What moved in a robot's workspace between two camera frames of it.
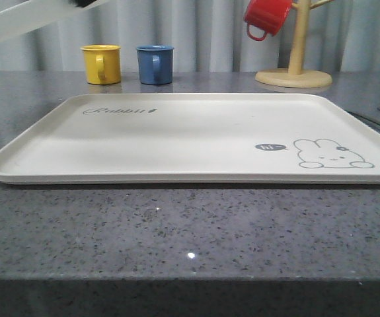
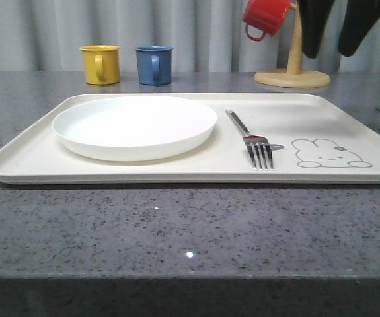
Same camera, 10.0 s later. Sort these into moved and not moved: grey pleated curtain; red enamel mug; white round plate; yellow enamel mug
Moved: white round plate
Not moved: grey pleated curtain; yellow enamel mug; red enamel mug
